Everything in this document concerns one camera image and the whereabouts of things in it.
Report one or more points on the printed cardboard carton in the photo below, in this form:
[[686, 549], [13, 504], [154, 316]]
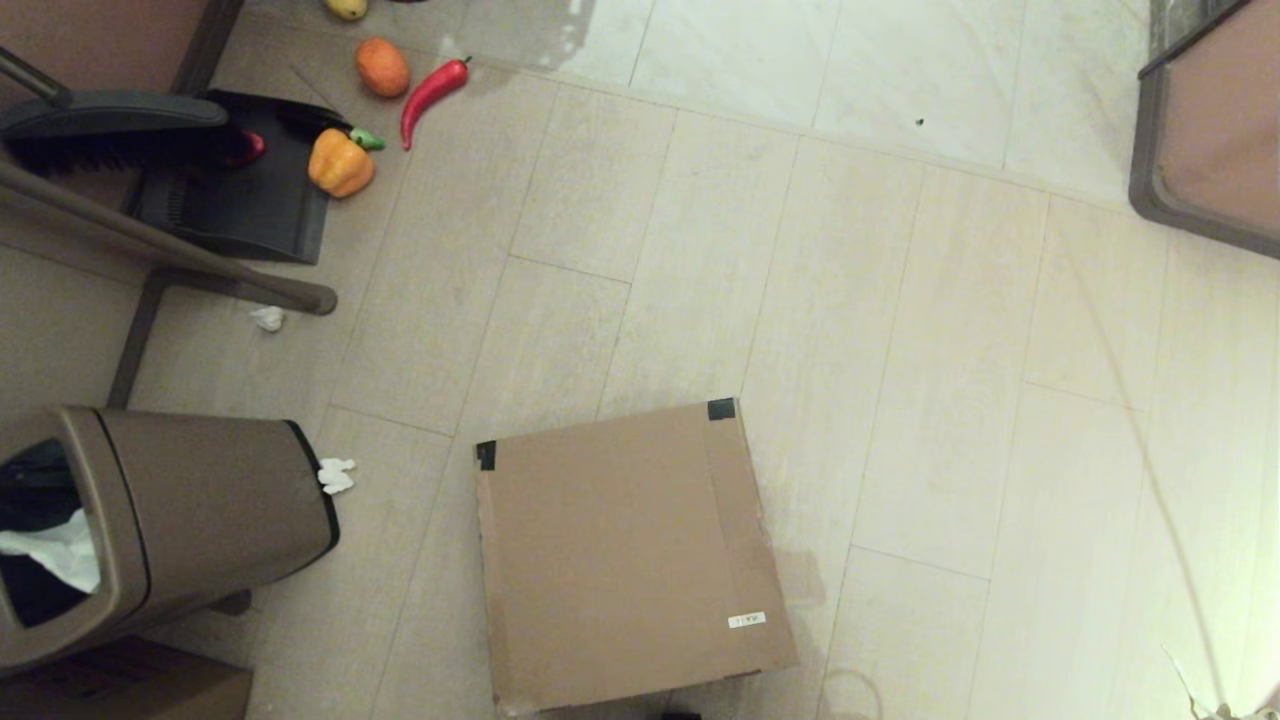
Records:
[[120, 685]]

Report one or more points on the brown plastic trash bin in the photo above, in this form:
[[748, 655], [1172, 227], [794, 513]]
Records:
[[200, 500]]

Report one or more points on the brown cardboard shoe box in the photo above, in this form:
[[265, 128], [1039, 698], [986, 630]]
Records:
[[620, 560]]

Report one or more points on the crumpled white tissue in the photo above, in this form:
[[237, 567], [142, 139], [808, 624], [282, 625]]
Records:
[[337, 475], [268, 318]]

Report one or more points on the black floor brush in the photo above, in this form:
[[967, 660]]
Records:
[[120, 135]]

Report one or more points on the red toy chili pepper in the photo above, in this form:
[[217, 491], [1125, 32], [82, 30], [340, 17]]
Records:
[[425, 98]]

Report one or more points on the yellow toy fruit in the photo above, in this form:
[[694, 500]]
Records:
[[346, 8]]

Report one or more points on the small red toy vegetable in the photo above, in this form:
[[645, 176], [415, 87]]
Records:
[[252, 148]]

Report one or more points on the black dustpan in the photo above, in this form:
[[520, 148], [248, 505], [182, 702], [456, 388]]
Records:
[[240, 210]]

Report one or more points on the brown table grey rim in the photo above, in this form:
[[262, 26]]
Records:
[[1225, 130]]

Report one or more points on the orange toy bell pepper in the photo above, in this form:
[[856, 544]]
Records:
[[340, 165]]

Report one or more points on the grey metal furniture frame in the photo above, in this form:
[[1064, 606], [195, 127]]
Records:
[[150, 240]]

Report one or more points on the black bin liner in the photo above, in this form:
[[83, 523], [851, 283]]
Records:
[[40, 605]]

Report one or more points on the white crumpled paper waste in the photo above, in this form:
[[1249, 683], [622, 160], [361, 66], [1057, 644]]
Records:
[[60, 555]]

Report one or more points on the brown furniture panel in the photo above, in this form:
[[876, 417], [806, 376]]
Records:
[[100, 40]]

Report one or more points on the orange toy tangerine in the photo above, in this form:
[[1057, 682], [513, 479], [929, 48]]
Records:
[[383, 68]]

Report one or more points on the dark toy eggplant green stem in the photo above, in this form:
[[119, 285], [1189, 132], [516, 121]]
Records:
[[366, 140]]

